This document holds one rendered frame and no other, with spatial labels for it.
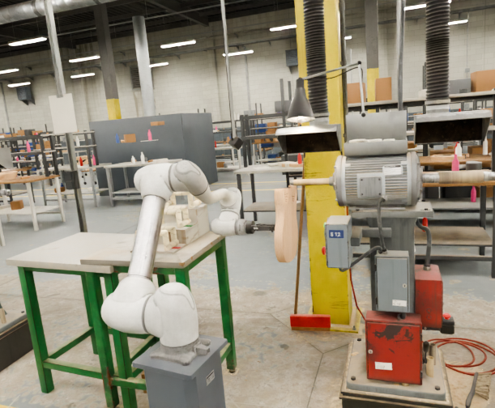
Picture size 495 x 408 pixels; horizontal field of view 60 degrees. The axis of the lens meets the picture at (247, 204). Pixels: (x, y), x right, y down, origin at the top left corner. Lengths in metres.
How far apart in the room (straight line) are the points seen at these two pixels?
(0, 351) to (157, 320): 2.05
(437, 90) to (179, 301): 1.45
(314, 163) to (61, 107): 1.92
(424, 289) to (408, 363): 0.35
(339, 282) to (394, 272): 1.25
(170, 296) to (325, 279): 1.80
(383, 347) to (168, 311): 1.05
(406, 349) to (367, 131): 1.04
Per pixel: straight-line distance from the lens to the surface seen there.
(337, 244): 1.87
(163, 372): 1.73
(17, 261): 2.83
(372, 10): 11.24
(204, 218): 2.59
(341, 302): 3.32
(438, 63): 2.16
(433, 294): 2.19
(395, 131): 2.20
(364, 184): 2.01
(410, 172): 2.02
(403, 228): 2.09
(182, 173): 1.88
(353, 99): 6.90
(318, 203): 3.10
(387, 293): 2.09
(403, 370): 2.24
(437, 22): 2.18
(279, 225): 2.16
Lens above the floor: 1.57
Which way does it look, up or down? 11 degrees down
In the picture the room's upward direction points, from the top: 5 degrees counter-clockwise
